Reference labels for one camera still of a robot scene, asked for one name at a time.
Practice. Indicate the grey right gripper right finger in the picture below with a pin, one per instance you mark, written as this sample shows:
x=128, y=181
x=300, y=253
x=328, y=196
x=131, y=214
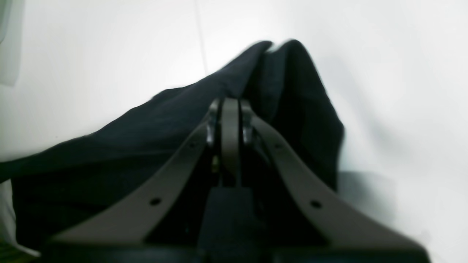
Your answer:
x=342, y=226

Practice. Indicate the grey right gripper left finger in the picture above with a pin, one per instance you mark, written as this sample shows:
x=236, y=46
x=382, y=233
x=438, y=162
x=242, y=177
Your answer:
x=129, y=221

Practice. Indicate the black T-shirt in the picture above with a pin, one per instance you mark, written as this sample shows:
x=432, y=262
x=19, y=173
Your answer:
x=76, y=179

